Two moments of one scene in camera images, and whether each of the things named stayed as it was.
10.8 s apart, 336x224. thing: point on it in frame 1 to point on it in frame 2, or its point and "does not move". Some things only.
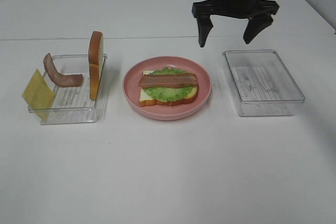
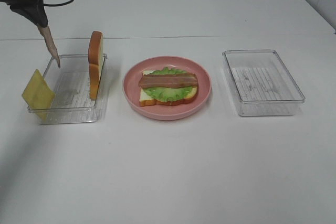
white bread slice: x=146 y=99 does not move
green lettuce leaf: x=169 y=94 does not move
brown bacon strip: x=61 y=78 to x=46 y=35
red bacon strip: x=168 y=80 does not move
